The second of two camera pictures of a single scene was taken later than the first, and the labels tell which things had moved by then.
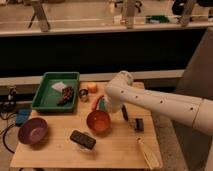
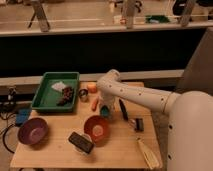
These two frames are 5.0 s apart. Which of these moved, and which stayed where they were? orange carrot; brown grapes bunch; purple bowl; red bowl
Moved: red bowl
Stayed: orange carrot; brown grapes bunch; purple bowl
